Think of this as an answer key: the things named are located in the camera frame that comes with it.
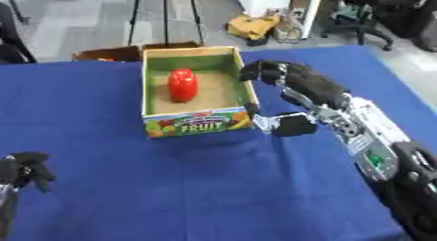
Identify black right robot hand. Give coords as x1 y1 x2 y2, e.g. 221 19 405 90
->
237 60 354 138

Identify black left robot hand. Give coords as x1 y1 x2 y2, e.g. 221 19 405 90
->
0 151 59 194

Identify cardboard box with green inside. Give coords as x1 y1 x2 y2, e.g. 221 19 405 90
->
139 45 261 140

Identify brown cardboard box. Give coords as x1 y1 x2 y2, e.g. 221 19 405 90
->
69 41 205 62

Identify yellow bag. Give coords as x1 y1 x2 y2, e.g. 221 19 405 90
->
225 13 284 42

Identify white cabinet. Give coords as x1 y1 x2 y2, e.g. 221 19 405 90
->
235 0 327 40

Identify black office chair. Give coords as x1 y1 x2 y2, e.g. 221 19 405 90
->
319 0 437 52

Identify red toy pepper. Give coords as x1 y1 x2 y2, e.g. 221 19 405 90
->
165 68 200 103

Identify black tripod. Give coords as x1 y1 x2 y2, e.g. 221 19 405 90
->
124 0 207 48

